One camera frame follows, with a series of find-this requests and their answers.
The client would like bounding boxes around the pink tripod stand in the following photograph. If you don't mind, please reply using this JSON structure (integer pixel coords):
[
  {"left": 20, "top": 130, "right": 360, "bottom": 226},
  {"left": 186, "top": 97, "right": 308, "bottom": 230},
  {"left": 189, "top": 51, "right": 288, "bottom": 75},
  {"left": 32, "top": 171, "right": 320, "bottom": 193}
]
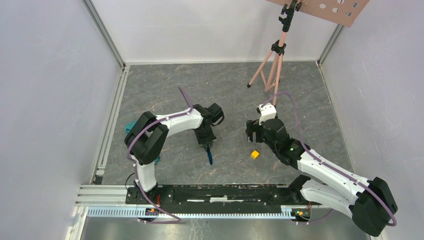
[{"left": 247, "top": 0, "right": 302, "bottom": 94}]

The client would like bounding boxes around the yellow small cube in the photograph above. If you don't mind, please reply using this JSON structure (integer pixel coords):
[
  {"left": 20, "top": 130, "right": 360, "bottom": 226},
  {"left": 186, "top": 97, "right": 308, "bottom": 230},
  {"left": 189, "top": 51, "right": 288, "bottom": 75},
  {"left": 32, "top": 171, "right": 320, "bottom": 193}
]
[{"left": 250, "top": 150, "right": 260, "bottom": 160}]

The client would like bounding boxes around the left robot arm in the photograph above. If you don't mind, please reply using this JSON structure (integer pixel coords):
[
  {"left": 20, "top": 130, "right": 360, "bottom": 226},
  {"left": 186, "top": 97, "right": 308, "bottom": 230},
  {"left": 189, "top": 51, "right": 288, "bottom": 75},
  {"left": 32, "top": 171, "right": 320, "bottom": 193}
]
[{"left": 124, "top": 103, "right": 225, "bottom": 204}]

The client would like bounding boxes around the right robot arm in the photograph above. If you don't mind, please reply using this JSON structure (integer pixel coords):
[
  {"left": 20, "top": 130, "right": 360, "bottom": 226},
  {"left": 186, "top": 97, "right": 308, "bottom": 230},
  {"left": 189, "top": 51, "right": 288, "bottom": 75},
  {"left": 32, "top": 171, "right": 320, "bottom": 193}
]
[{"left": 245, "top": 118, "right": 398, "bottom": 237}]

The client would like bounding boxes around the teal cloth napkin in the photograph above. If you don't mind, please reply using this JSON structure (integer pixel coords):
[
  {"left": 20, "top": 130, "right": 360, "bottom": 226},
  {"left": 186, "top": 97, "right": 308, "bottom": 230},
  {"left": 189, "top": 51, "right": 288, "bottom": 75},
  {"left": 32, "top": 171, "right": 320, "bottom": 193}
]
[{"left": 124, "top": 121, "right": 161, "bottom": 166}]

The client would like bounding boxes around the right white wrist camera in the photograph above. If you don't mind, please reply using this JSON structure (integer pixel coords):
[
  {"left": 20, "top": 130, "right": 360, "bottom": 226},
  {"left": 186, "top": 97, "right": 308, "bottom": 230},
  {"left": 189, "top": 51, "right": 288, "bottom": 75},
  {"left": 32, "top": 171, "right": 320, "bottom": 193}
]
[{"left": 258, "top": 103, "right": 277, "bottom": 125}]

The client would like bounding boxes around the pink perforated board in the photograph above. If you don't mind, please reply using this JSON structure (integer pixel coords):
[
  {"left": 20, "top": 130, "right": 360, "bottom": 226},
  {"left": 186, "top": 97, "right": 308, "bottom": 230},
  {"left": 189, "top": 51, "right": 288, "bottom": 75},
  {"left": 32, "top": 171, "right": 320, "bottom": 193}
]
[{"left": 264, "top": 0, "right": 371, "bottom": 29}]

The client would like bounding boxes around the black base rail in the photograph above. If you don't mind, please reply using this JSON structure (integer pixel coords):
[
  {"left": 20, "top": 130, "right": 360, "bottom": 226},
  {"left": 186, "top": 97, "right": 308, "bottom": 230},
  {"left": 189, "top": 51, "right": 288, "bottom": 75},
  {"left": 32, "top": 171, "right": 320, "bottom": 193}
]
[{"left": 125, "top": 184, "right": 317, "bottom": 224}]

